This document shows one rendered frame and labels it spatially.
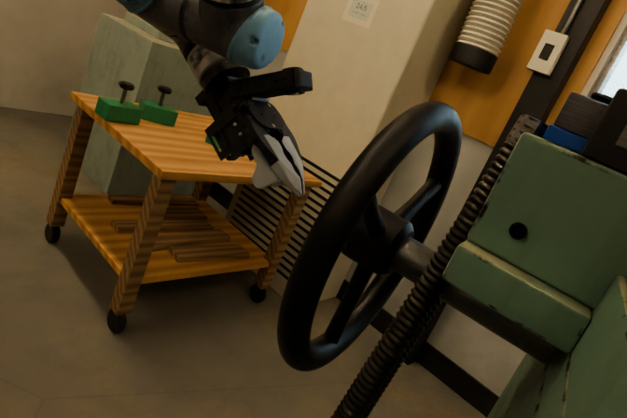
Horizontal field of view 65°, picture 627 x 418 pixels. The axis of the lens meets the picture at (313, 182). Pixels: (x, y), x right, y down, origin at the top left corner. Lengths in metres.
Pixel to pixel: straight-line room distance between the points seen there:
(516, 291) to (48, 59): 2.96
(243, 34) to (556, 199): 0.38
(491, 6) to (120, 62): 1.51
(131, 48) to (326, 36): 0.86
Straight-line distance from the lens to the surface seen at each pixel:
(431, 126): 0.41
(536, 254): 0.38
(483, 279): 0.37
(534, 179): 0.38
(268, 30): 0.60
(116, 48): 2.40
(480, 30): 1.77
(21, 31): 3.07
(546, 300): 0.37
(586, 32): 1.80
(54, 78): 3.20
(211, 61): 0.71
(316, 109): 1.89
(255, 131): 0.64
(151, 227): 1.38
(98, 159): 2.43
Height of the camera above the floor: 0.96
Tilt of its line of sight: 15 degrees down
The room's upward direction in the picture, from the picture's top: 23 degrees clockwise
